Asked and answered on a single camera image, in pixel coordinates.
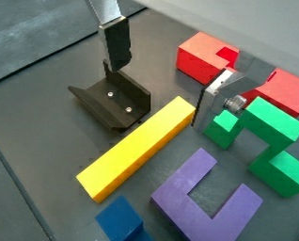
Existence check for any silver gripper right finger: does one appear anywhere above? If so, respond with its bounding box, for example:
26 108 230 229
193 58 275 132

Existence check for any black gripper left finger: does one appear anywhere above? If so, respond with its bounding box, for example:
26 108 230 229
84 0 132 72

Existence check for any purple U-shaped block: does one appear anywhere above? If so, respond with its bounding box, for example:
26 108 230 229
151 148 263 241

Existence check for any red puzzle board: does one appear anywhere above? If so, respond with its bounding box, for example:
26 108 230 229
175 31 299 119

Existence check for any black angled fixture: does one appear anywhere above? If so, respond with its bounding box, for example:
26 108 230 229
68 61 151 131

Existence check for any green zigzag block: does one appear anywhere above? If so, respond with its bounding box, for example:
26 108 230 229
203 97 299 198

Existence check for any yellow long block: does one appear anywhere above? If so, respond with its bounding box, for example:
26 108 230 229
76 96 195 203

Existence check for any blue U-shaped block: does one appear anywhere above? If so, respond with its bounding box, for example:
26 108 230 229
96 196 154 241

